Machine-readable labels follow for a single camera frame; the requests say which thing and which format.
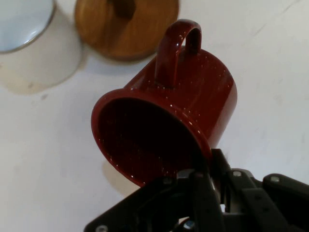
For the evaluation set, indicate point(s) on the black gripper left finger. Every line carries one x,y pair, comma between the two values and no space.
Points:
169,207

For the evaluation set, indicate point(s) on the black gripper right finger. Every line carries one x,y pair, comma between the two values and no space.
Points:
272,207

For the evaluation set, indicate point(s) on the red enamel mug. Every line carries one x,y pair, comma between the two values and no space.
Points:
200,96

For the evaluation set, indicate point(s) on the brown wooden mug tree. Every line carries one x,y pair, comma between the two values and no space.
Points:
128,31

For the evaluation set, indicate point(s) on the white enamel mug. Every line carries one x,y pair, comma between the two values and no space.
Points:
36,60

